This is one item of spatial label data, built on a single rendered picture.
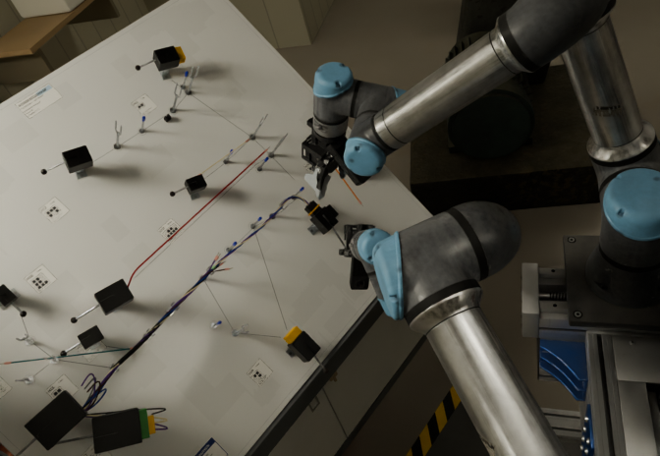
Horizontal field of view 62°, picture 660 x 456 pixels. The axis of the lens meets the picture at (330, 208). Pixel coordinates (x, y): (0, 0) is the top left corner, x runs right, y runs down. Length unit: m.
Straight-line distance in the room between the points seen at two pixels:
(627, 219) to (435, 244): 0.38
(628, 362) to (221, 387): 0.89
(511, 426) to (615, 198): 0.47
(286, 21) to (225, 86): 3.30
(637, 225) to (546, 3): 0.42
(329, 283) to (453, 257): 0.79
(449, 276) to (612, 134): 0.47
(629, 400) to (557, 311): 0.20
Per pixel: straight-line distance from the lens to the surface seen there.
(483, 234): 0.80
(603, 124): 1.09
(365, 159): 0.97
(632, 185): 1.08
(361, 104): 1.08
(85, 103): 1.57
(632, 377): 1.22
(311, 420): 1.68
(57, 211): 1.47
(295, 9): 4.83
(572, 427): 2.09
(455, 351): 0.77
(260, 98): 1.65
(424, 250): 0.78
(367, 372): 1.82
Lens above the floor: 2.12
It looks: 42 degrees down
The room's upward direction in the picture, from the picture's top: 18 degrees counter-clockwise
